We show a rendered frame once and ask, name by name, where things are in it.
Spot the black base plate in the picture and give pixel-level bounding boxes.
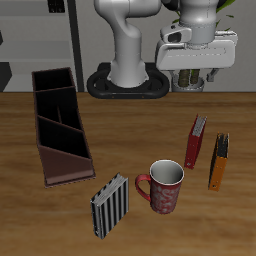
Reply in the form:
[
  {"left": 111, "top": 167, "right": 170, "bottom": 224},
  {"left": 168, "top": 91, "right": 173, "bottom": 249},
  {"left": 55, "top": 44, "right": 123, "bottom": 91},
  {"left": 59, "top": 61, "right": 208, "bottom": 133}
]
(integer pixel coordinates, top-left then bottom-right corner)
[{"left": 86, "top": 61, "right": 171, "bottom": 100}]

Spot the red book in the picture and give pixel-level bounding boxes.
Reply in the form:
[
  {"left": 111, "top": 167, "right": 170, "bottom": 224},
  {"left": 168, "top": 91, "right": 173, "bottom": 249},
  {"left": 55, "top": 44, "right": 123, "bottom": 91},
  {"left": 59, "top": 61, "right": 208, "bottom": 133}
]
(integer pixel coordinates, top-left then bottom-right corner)
[{"left": 183, "top": 113, "right": 208, "bottom": 170}]

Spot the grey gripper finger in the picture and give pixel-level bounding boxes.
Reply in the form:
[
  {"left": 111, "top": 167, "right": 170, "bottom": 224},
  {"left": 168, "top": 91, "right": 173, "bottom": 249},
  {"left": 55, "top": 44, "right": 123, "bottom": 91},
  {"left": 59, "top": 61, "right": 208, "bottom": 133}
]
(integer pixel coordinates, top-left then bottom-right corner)
[{"left": 206, "top": 67, "right": 221, "bottom": 83}]

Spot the orange book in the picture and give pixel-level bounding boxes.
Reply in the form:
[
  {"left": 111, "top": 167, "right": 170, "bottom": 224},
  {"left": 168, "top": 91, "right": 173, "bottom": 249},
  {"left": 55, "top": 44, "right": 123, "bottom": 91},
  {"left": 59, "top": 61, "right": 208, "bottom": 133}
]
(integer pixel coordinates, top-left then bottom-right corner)
[{"left": 207, "top": 132, "right": 231, "bottom": 192}]

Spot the dark brown desk caddy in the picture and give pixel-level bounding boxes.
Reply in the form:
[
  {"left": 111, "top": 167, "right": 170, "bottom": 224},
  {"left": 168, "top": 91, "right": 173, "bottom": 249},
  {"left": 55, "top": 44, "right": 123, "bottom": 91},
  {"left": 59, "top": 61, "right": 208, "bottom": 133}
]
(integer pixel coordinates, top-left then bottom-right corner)
[{"left": 31, "top": 67, "right": 97, "bottom": 189}]

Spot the black white striped book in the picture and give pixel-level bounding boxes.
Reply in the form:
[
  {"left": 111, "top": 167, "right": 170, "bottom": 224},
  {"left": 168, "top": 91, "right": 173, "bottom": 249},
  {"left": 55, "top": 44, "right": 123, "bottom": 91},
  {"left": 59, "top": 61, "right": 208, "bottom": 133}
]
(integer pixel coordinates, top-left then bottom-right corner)
[{"left": 90, "top": 172, "right": 130, "bottom": 240}]

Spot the pot plant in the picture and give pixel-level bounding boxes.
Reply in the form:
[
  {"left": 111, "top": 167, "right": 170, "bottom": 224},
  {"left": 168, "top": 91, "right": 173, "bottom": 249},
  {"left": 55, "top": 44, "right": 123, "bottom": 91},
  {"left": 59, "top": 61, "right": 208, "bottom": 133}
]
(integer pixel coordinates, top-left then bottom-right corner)
[{"left": 170, "top": 0, "right": 239, "bottom": 94}]

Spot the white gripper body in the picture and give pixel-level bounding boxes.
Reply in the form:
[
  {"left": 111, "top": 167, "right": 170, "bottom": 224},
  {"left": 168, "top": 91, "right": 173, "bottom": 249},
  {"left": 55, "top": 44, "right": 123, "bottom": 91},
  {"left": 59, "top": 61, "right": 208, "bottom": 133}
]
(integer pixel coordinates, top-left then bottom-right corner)
[{"left": 155, "top": 30, "right": 239, "bottom": 72}]

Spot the red patterned mug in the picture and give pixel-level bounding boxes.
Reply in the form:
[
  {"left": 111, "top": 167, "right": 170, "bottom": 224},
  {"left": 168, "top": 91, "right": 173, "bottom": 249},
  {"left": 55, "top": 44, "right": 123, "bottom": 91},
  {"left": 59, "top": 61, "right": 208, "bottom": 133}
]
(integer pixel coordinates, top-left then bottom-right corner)
[{"left": 134, "top": 159, "right": 186, "bottom": 215}]

